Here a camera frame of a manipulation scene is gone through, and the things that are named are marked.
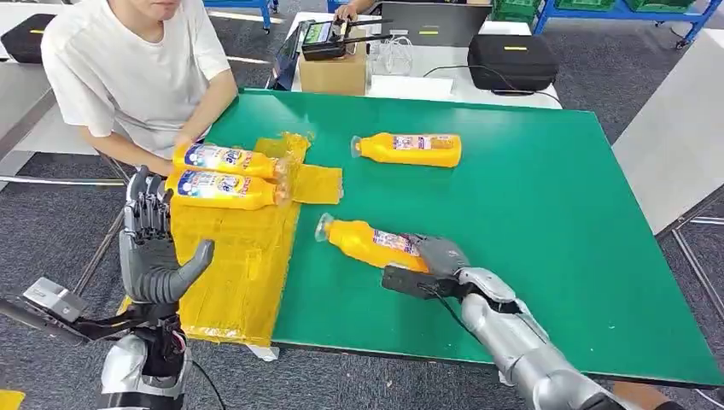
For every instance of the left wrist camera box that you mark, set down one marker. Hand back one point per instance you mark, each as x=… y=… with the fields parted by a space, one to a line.
x=54 y=300

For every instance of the blue storage rack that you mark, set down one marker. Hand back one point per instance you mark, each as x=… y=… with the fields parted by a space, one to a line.
x=622 y=14

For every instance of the dark grey laptop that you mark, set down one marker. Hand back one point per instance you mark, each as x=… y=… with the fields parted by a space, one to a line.
x=435 y=20

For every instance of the person at green table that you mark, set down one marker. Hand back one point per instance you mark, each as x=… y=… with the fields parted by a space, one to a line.
x=130 y=68

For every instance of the cardboard box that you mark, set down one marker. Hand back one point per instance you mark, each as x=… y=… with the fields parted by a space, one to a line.
x=333 y=76

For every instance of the white paper sheet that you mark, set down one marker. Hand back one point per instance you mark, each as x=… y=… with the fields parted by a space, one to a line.
x=410 y=87

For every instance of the black tablet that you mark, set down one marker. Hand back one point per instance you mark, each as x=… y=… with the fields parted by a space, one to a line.
x=285 y=59

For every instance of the white side table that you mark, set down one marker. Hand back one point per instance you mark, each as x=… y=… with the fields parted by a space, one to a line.
x=673 y=141

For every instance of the blue table leg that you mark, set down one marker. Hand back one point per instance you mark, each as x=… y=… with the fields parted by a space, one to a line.
x=266 y=11

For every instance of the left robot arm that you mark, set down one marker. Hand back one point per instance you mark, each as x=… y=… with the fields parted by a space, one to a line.
x=130 y=368

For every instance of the orange drink bottle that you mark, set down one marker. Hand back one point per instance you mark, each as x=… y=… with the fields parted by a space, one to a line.
x=362 y=240
x=220 y=191
x=407 y=150
x=226 y=159

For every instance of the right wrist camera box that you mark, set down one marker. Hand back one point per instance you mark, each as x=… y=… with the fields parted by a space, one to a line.
x=407 y=280

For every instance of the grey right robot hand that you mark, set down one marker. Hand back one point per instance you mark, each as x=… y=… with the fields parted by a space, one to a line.
x=441 y=254

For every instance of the green crate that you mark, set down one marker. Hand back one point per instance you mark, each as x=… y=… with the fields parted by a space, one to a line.
x=514 y=7
x=659 y=4
x=585 y=4

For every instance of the person at laptop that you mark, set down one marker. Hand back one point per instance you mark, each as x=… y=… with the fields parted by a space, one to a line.
x=348 y=10

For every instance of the green table mat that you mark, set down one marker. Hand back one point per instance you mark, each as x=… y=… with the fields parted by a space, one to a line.
x=509 y=226

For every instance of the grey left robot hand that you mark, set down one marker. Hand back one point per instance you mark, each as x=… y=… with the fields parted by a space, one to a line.
x=147 y=266

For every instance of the yellow plastic sheet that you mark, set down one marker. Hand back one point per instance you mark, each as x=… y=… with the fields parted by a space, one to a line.
x=237 y=271

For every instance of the black remote controller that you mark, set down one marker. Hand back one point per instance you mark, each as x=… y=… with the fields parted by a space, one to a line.
x=322 y=42

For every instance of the black carry case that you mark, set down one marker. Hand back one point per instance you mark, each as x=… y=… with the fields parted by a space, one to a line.
x=25 y=39
x=512 y=62

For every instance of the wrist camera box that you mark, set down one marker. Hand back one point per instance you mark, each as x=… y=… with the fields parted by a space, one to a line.
x=54 y=300
x=407 y=280

